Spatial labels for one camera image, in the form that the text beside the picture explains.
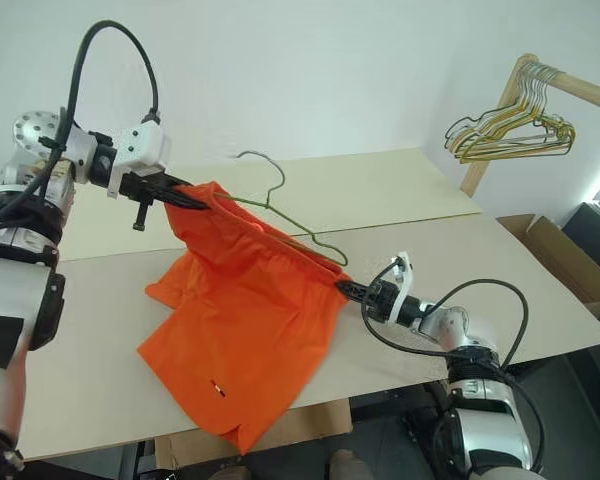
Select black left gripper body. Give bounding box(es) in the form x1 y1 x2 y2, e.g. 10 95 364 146
117 167 182 233

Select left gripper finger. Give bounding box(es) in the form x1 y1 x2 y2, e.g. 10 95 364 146
161 188 209 212
166 175 213 204

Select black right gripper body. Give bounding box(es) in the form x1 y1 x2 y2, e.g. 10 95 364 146
362 280 399 322

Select olive green wire hanger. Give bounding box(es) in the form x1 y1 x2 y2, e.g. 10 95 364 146
234 149 349 267

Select orange shorts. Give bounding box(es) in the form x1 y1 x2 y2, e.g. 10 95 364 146
137 182 354 456

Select flat brown cardboard sheet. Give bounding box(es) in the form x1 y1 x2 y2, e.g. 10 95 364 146
154 397 354 469

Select wooden clothes rack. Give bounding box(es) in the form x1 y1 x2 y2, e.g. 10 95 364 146
460 52 600 194

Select open cardboard box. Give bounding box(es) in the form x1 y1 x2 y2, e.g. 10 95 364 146
497 213 600 319

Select black flat panel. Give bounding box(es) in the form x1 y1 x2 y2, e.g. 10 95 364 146
562 201 600 262

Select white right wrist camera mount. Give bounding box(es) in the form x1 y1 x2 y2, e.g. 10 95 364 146
385 251 417 326

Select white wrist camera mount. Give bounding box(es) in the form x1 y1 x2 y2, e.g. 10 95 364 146
107 124 172 200
385 251 417 326

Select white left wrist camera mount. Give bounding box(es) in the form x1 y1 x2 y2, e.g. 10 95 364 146
107 124 172 200

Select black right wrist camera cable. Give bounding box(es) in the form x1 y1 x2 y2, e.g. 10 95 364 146
360 259 511 376

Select black right gripper power cable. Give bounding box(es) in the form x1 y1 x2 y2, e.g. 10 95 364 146
427 278 547 472

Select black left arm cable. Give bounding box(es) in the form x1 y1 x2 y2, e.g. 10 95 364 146
0 19 162 237

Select bunch of wire hangers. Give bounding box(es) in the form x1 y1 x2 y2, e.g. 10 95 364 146
447 62 576 165

